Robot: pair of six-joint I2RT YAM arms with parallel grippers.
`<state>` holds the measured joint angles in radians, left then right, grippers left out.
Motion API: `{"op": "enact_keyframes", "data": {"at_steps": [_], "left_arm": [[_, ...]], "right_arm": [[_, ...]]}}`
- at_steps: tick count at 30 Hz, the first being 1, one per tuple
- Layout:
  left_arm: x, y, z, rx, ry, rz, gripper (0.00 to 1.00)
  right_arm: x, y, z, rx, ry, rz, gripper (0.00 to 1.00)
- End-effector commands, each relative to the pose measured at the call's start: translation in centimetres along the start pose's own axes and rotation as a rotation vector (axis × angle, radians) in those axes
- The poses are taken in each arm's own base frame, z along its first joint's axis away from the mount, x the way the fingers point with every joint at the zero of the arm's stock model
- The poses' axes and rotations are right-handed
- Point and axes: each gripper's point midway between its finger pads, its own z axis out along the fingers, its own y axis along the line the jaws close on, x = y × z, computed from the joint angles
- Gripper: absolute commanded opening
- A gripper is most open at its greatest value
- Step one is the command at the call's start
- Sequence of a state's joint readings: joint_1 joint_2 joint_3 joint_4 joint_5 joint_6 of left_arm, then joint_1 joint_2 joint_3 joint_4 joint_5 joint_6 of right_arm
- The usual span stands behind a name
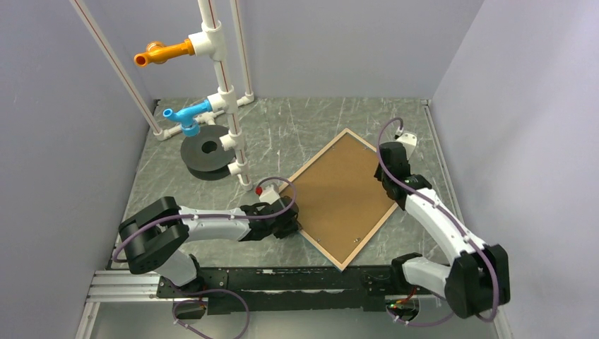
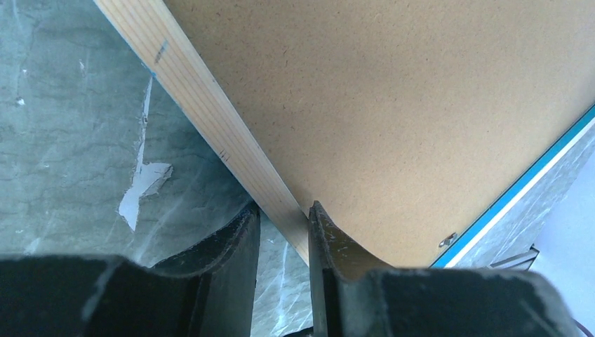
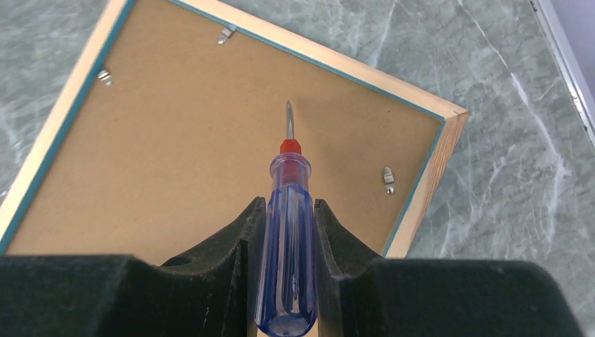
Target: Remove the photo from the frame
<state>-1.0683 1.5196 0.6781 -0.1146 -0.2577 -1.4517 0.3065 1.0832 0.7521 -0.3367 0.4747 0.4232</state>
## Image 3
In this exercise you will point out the metal frame retaining clip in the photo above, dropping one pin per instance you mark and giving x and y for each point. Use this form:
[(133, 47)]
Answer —
[(389, 181)]

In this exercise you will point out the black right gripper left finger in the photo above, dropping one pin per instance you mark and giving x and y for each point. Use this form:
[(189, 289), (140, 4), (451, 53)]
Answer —
[(208, 290)]

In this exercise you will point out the blue handled screwdriver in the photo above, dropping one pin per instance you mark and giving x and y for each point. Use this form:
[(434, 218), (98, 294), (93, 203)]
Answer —
[(287, 296)]

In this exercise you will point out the aluminium extrusion rail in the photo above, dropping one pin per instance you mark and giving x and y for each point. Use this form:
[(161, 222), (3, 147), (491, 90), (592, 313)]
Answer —
[(569, 27)]

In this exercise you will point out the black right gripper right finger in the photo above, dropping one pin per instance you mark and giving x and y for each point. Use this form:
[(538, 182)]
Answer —
[(364, 294)]

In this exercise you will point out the blue picture frame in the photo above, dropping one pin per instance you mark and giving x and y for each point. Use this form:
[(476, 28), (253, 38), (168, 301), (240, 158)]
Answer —
[(181, 142)]

